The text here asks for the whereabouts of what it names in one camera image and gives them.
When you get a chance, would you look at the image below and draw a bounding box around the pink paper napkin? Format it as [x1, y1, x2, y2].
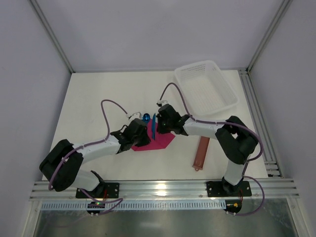
[132, 119, 175, 152]

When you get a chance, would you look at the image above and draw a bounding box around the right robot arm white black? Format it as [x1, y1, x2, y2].
[157, 102, 262, 196]

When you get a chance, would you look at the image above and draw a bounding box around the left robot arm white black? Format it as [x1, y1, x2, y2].
[39, 118, 151, 197]

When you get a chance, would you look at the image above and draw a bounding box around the white plastic basket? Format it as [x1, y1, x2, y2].
[174, 60, 239, 117]

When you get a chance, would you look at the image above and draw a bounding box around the brown utensil tray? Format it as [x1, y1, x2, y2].
[192, 136, 210, 171]

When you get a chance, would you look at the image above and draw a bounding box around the left controller board black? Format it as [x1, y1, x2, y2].
[87, 201, 105, 217]

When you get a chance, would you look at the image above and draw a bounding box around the controller board black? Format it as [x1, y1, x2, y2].
[224, 202, 242, 215]
[87, 201, 105, 217]

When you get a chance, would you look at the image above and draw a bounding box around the right controller board black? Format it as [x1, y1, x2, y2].
[224, 202, 242, 215]

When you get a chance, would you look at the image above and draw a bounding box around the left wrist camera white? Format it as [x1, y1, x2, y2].
[126, 112, 142, 121]

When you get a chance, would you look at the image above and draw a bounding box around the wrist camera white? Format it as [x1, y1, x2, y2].
[157, 100, 168, 107]
[126, 112, 142, 121]

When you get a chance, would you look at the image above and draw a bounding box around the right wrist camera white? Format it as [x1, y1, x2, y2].
[157, 100, 168, 107]

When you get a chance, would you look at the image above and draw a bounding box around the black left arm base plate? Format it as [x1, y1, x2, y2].
[76, 182, 120, 199]

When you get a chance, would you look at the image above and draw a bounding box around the white slotted cable duct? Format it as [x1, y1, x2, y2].
[40, 199, 226, 211]

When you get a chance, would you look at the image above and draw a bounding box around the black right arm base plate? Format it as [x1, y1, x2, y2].
[206, 180, 252, 198]

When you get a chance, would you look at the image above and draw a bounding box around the right side aluminium rail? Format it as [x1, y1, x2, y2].
[238, 69, 283, 178]

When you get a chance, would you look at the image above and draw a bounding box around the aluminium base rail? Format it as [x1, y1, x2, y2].
[30, 178, 300, 201]

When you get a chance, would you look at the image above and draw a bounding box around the right aluminium frame post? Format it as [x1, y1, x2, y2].
[246, 0, 293, 74]

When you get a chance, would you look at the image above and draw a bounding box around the aluminium frame post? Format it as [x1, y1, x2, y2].
[28, 0, 75, 74]
[246, 0, 293, 74]

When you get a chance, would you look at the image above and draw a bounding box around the left aluminium frame post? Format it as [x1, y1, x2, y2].
[28, 0, 75, 74]

